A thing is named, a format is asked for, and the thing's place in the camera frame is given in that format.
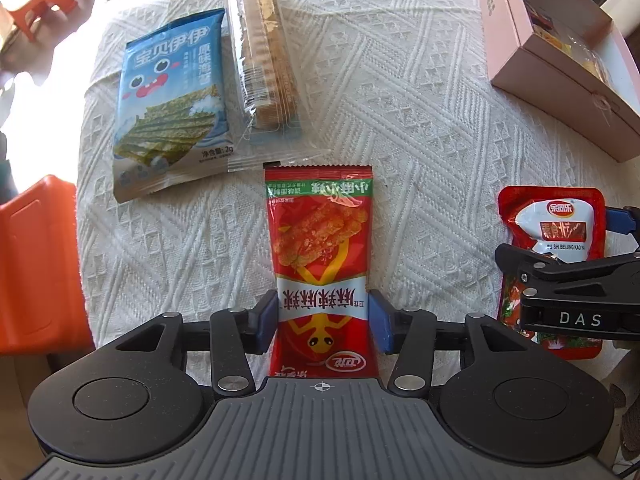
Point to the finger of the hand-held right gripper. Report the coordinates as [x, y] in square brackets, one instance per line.
[575, 275]
[622, 220]

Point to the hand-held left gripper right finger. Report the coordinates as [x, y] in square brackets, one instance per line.
[381, 325]

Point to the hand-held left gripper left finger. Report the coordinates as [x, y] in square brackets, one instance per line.
[265, 322]

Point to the red packet white label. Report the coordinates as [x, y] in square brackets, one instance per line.
[550, 220]

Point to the red spicy strip packet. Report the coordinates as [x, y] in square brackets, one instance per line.
[320, 240]

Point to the bun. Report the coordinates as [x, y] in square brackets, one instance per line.
[595, 65]

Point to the pink cardboard box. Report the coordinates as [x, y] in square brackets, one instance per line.
[540, 75]

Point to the white textured tablecloth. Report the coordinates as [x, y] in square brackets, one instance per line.
[400, 110]

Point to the large orange plastic stool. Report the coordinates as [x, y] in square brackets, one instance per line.
[40, 270]

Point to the blue seaweed packet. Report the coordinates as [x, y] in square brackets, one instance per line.
[170, 95]

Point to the cracker stack clear packet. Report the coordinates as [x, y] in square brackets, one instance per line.
[262, 60]

